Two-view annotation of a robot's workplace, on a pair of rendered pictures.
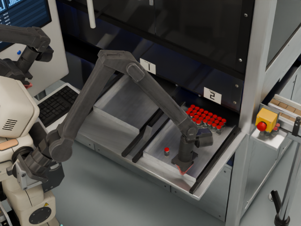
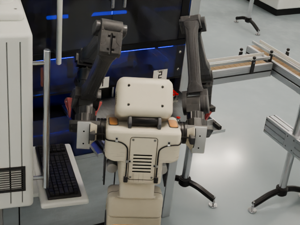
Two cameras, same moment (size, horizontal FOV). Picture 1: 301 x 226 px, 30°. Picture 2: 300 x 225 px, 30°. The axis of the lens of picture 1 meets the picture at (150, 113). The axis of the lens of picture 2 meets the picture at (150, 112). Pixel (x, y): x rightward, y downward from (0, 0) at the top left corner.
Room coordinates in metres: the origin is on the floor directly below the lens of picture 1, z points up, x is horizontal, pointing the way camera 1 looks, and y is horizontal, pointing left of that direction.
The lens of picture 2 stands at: (0.65, 2.24, 2.27)
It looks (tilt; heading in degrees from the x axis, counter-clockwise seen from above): 29 degrees down; 293
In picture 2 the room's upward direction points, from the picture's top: 6 degrees clockwise
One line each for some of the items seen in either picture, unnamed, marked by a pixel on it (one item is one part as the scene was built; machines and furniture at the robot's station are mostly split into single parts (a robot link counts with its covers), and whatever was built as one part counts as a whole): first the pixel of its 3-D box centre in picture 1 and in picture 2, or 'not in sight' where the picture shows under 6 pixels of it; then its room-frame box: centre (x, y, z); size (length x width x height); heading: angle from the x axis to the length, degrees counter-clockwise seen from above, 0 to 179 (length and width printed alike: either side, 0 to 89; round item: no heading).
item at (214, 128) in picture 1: (203, 123); (163, 99); (1.61, -0.23, 0.90); 0.18 x 0.02 x 0.05; 54
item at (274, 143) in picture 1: (270, 132); not in sight; (1.57, -0.53, 0.87); 0.14 x 0.13 x 0.02; 144
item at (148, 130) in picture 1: (140, 141); not in sight; (1.52, 0.05, 0.91); 0.14 x 0.03 x 0.06; 143
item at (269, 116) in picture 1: (267, 119); not in sight; (1.54, -0.49, 0.99); 0.08 x 0.07 x 0.07; 144
